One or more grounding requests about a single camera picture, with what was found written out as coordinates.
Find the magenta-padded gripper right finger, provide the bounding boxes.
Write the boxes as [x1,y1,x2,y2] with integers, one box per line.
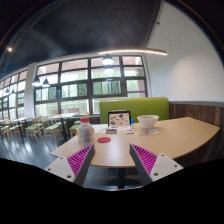
[129,143,184,186]

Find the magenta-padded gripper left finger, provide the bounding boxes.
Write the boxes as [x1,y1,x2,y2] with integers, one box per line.
[44,144,96,187]

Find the red-capped clear drink bottle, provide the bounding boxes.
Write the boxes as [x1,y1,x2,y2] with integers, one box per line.
[78,116,95,150]

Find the printed paper slip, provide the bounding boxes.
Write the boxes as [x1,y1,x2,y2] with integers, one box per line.
[139,127,160,137]

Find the group of green-seated wooden chairs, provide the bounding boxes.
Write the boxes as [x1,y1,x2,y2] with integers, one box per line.
[0,115,83,145]

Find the white ceramic bowl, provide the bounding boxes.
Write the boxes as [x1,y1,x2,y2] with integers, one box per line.
[136,114,160,130]

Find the square wooden dining table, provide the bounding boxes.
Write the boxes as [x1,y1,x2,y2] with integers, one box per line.
[9,116,33,141]
[49,112,79,141]

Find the flat round red coaster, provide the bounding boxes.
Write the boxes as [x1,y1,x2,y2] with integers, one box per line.
[96,136,112,144]

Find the white paper sheet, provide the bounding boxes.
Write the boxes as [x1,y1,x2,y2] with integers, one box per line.
[91,123,109,134]

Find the small dark flat box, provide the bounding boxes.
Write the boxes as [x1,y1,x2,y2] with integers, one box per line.
[105,127,118,135]

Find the black-framed picture stand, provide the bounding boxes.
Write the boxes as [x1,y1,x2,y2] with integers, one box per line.
[107,110,132,130]

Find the green upholstered bench back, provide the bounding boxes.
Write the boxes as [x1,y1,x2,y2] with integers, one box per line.
[98,97,170,125]

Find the group of pendant lamps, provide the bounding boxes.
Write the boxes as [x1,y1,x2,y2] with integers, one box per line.
[3,54,115,95]

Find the long curved linear ceiling lamp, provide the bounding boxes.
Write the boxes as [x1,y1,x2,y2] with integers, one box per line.
[97,47,168,57]

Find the dark-framed window wall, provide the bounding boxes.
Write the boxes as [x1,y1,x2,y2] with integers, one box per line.
[0,54,148,121]

